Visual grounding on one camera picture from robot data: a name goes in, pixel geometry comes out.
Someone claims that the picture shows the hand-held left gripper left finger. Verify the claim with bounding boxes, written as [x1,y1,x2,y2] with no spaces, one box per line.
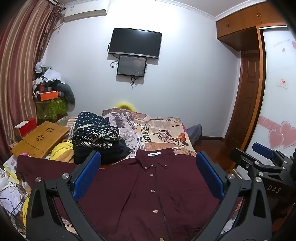
[26,151,102,241]

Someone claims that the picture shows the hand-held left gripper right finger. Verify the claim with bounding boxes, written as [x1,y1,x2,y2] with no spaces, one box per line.
[196,151,272,241]

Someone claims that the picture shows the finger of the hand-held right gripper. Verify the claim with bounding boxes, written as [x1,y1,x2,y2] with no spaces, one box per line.
[230,147,288,180]
[252,142,292,168]

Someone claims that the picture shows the maroon button-up shirt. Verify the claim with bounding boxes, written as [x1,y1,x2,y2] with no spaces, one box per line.
[17,148,234,241]

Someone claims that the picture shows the dark folded clothes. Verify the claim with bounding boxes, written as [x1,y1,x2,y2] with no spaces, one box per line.
[74,139,131,166]

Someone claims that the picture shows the pile of assorted clothes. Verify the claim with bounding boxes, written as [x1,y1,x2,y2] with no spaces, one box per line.
[32,61,76,105]

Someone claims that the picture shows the yellow cloth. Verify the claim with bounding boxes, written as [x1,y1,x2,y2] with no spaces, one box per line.
[50,142,76,164]

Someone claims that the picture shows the white heart-print wardrobe door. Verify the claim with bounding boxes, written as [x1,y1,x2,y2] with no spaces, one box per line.
[245,25,296,158]

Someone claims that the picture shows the grey purple backpack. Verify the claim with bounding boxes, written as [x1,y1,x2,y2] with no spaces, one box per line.
[186,124,203,145]

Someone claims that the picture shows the navy patterned cloth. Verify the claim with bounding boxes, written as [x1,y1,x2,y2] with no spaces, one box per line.
[72,111,121,149]

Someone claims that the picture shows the brown wooden door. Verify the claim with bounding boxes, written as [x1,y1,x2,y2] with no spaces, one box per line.
[224,50,264,152]

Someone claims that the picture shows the wooden lap desk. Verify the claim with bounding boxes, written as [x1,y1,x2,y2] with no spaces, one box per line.
[11,121,70,159]

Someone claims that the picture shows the newspaper-print blanket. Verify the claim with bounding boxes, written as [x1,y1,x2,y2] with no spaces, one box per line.
[58,108,197,163]

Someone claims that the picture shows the green cloth-covered stand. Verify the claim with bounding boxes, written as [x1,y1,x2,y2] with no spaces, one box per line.
[35,97,68,123]

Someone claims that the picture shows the red box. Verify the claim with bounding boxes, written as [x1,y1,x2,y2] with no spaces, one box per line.
[14,118,38,139]

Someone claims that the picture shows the scattered papers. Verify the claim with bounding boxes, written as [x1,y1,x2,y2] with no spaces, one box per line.
[0,155,30,216]

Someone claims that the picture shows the yellow round item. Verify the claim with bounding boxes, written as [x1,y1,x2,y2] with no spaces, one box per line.
[115,101,136,112]

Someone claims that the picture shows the orange box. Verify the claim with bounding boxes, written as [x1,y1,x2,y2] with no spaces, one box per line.
[38,91,58,101]

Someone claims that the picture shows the small black monitor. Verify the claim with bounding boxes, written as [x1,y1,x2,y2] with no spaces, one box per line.
[117,55,148,77]

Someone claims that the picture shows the striped red curtain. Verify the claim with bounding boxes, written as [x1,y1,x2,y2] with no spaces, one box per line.
[0,0,63,160]

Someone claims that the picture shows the wooden overhead cabinet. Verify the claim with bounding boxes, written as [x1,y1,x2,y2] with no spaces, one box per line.
[216,2,287,50]

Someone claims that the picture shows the white air conditioner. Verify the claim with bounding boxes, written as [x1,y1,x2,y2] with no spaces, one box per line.
[62,0,111,23]

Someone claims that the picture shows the wall-mounted black television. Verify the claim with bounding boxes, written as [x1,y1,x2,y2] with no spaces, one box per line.
[108,28,162,59]

